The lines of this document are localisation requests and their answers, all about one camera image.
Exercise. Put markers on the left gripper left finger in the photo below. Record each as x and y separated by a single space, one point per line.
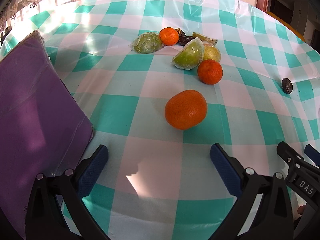
44 218

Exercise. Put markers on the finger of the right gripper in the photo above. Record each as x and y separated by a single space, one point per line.
313 154
298 167

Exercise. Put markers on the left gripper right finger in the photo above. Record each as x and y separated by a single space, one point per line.
274 218

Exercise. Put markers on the lone dark water chestnut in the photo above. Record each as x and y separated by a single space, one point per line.
286 85

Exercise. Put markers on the large orange mandarin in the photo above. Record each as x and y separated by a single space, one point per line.
186 109

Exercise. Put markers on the yellow pear half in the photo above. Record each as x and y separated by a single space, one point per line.
211 52

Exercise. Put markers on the green apple wedge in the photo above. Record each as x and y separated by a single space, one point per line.
190 56

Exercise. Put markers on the small orange mandarin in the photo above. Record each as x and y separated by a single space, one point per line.
169 36

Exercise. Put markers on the round green fruit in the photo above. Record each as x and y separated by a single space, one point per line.
147 43

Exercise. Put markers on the yellow fruit slice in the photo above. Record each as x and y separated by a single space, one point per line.
205 38

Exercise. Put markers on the operator hand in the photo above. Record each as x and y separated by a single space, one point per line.
301 209

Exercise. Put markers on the teal white checkered tablecloth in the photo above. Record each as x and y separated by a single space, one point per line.
158 119

